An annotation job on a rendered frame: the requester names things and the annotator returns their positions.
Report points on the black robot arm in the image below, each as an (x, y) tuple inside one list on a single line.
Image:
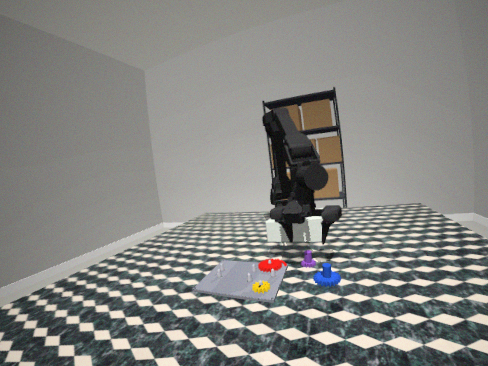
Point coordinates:
[(303, 159)]

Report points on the red gear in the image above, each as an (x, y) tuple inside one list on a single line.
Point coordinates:
[(265, 266)]

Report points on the purple gear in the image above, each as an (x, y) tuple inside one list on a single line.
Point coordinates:
[(308, 261)]

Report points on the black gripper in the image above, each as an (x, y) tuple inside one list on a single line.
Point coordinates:
[(329, 213)]

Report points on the yellow gear with black stripe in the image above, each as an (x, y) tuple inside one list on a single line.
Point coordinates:
[(261, 288)]

